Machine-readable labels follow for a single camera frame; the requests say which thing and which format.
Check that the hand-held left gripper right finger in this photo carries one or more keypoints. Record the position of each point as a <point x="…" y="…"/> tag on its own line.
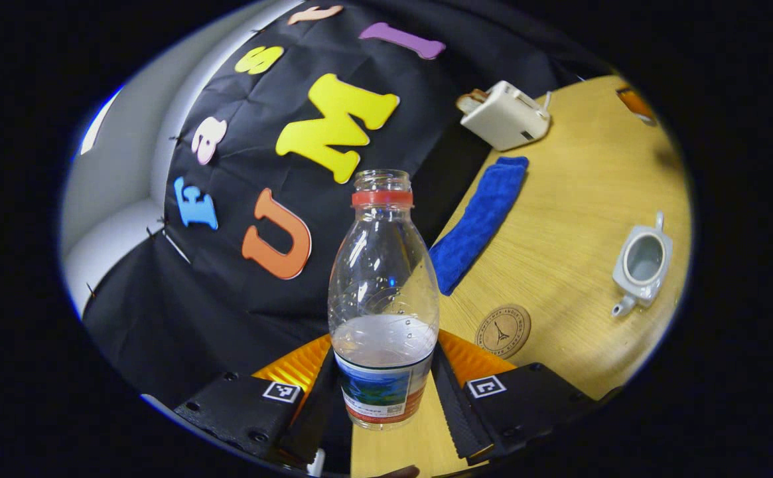
<point x="456" y="411"/>

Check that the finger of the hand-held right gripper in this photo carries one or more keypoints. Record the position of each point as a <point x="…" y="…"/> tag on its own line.
<point x="637" y="105"/>

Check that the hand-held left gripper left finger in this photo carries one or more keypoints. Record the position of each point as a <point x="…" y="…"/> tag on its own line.
<point x="306" y="418"/>

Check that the round cork coaster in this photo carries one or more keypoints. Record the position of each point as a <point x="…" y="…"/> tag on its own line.
<point x="502" y="332"/>

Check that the clear plastic water bottle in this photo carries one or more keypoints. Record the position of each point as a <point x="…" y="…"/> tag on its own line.
<point x="383" y="279"/>

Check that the white ceramic teacup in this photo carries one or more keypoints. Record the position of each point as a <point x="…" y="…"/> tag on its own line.
<point x="645" y="259"/>

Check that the black backdrop cloth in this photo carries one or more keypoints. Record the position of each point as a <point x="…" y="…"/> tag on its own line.
<point x="227" y="312"/>

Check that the white toaster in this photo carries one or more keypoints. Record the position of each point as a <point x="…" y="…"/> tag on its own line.
<point x="502" y="119"/>

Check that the bread slice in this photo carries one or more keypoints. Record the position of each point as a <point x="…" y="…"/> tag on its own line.
<point x="471" y="101"/>

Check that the blue folded towel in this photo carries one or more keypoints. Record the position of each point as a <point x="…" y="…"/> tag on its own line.
<point x="479" y="219"/>

